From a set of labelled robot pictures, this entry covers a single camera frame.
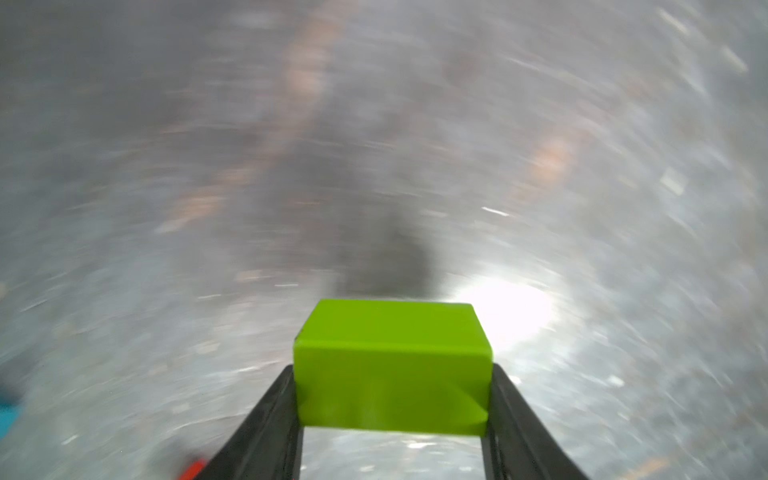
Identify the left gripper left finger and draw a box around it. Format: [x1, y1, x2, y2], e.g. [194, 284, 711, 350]
[195, 365, 303, 480]

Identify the green rectangular block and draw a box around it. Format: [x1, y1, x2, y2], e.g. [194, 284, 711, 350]
[293, 299, 493, 436]

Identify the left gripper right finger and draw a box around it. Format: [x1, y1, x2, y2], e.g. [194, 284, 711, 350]
[481, 364, 588, 480]

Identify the red block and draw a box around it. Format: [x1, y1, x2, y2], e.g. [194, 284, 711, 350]
[177, 459, 207, 480]

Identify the teal small block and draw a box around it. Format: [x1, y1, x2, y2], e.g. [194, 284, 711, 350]
[0, 400, 21, 438]

